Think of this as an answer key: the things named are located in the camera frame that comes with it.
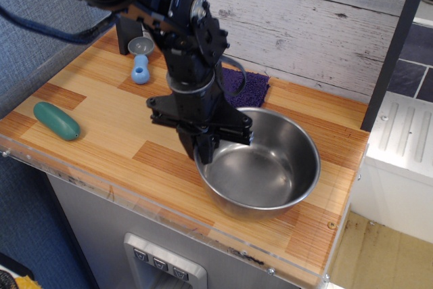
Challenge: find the dark right frame post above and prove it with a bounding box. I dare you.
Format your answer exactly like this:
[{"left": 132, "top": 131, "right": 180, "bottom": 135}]
[{"left": 361, "top": 0, "right": 421, "bottom": 132}]

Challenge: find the yellow object at corner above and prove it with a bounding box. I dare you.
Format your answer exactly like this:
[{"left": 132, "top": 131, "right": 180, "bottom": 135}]
[{"left": 14, "top": 276, "right": 42, "bottom": 289}]

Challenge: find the stainless steel bowl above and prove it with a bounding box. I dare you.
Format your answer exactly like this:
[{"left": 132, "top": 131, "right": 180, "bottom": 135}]
[{"left": 194, "top": 107, "right": 321, "bottom": 221}]

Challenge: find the green oval toy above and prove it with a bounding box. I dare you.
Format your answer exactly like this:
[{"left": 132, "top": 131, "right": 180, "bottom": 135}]
[{"left": 33, "top": 102, "right": 81, "bottom": 141}]

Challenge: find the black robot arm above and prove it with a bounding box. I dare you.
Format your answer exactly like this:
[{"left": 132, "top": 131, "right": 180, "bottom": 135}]
[{"left": 83, "top": 0, "right": 252, "bottom": 164}]

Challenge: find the white toy sink unit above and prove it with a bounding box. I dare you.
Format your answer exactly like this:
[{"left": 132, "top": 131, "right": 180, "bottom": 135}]
[{"left": 350, "top": 92, "right": 432, "bottom": 242}]

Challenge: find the dark frame post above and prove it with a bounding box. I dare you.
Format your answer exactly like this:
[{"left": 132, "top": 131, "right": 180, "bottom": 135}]
[
  {"left": 116, "top": 16, "right": 143, "bottom": 55},
  {"left": 361, "top": 0, "right": 421, "bottom": 132}
]

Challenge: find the clear acrylic table edge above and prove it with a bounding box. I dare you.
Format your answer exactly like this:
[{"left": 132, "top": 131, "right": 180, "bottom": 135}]
[{"left": 1, "top": 136, "right": 330, "bottom": 288}]

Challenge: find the purple folded towel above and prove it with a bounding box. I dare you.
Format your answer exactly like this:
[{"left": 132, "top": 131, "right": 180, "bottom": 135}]
[{"left": 223, "top": 68, "right": 270, "bottom": 108}]

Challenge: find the silver toy fridge front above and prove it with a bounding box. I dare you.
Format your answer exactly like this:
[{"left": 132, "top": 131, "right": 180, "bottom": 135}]
[{"left": 48, "top": 175, "right": 323, "bottom": 288}]

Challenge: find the dark left frame post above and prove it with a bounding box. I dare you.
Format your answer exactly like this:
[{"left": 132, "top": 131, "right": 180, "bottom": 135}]
[{"left": 116, "top": 16, "right": 143, "bottom": 55}]

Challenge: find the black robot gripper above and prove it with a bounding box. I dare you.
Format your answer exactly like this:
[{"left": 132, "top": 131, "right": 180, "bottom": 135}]
[{"left": 146, "top": 83, "right": 253, "bottom": 164}]

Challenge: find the blue grey toy scoop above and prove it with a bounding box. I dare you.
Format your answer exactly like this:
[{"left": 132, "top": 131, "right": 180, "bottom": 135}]
[{"left": 128, "top": 37, "right": 155, "bottom": 85}]

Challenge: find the blue braided cable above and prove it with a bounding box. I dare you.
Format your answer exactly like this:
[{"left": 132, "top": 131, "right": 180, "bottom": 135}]
[{"left": 0, "top": 4, "right": 118, "bottom": 45}]

